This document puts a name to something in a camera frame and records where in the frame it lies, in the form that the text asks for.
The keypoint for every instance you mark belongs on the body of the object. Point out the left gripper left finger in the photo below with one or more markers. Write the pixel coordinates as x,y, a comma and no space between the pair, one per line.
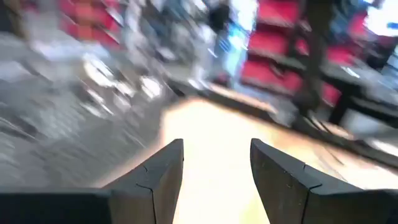
93,205

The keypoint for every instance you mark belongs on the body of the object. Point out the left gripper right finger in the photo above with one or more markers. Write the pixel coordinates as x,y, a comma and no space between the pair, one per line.
311,202

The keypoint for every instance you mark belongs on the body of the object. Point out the grey mesh cutlery basket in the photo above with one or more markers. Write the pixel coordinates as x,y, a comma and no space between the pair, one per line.
62,124

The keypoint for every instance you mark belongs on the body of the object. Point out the black aluminium table frame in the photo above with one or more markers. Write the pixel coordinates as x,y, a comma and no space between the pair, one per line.
248,105

